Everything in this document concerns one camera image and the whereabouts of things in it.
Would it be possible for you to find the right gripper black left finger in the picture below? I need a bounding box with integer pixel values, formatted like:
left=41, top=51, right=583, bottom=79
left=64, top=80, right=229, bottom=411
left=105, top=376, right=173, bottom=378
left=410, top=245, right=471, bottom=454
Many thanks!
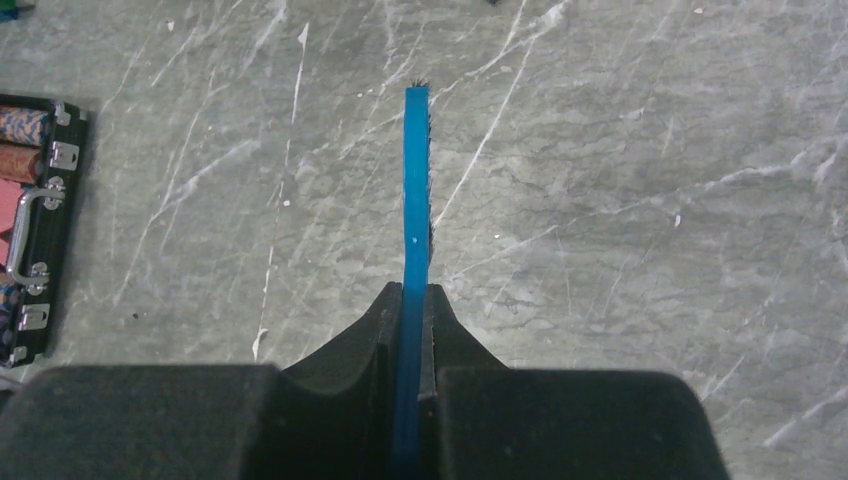
left=1, top=282, right=401, bottom=479

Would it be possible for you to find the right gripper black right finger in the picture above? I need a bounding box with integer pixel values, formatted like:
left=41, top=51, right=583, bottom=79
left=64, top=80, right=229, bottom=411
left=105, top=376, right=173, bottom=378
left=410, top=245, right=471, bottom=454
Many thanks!
left=419, top=285, right=729, bottom=479

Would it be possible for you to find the blue hand brush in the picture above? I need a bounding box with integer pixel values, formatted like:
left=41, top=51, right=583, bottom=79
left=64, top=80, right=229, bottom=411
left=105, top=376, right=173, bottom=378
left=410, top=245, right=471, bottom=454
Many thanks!
left=391, top=81, right=431, bottom=479

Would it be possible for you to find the pink playing cards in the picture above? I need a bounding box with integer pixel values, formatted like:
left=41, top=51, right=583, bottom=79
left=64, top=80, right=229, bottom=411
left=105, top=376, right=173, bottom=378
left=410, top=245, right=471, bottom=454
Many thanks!
left=0, top=179, right=24, bottom=266

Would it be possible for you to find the black poker chip case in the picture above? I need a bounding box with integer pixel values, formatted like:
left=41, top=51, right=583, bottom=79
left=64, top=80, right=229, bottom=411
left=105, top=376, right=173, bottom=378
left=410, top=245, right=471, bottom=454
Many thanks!
left=1, top=94, right=89, bottom=368

